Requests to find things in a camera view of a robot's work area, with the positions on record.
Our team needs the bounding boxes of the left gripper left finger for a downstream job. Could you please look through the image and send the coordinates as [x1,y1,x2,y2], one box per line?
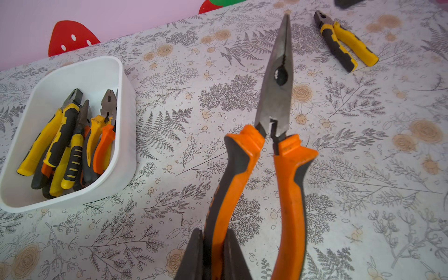
[174,228,204,280]

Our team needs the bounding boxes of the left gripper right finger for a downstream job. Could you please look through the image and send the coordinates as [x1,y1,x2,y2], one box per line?
[222,228,252,280]

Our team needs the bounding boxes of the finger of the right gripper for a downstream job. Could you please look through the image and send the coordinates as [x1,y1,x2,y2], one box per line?
[334,0,363,9]

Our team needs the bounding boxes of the orange black long-nose pliers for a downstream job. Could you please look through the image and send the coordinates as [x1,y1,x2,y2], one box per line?
[202,13,320,280]

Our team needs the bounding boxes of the white plastic storage box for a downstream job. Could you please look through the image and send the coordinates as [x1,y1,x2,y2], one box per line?
[1,56,137,213]

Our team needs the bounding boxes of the yellow black pliers large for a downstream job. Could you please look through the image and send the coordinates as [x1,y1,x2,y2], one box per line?
[17,89,83,177]

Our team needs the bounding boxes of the orange handled pliers small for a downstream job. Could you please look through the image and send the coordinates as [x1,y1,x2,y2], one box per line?
[92,113,116,175]

